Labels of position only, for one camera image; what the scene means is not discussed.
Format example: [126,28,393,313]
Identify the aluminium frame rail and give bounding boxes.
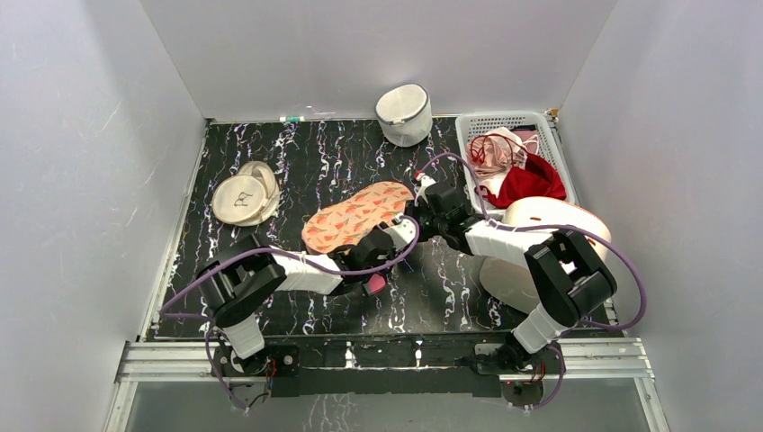
[105,334,669,431]

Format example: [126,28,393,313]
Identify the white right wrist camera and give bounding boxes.
[414,171,435,205]

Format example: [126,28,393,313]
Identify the pink and grey stamp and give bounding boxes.
[364,274,387,296]

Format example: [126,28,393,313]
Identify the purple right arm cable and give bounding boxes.
[414,151,649,412]

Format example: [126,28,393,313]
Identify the floral mesh laundry bag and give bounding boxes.
[301,181,414,255]

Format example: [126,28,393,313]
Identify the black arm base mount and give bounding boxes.
[208,331,556,406]

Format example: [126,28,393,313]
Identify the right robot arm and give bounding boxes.
[405,175,617,374]

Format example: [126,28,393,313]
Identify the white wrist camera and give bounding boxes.
[383,218,418,251]
[414,171,435,205]

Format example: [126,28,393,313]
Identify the red bra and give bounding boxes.
[474,154,567,209]

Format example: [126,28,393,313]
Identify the pink bra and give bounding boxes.
[466,127,539,195]

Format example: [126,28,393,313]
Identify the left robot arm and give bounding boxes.
[195,219,419,375]

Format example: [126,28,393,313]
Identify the cream round laundry bag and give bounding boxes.
[211,161,281,227]

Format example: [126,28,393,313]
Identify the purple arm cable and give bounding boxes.
[414,151,649,412]
[158,214,421,412]

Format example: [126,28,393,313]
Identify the white plastic basket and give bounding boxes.
[455,110,578,218]

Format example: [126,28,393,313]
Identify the large cream cylindrical bag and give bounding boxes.
[480,196,612,314]

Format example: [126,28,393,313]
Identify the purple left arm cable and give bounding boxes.
[158,214,421,412]

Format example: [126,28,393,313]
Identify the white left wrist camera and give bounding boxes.
[383,218,418,251]

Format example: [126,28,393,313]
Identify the green white small tube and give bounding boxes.
[279,116,306,123]

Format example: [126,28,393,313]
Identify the white cylindrical mesh laundry bag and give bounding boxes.
[374,84,433,148]

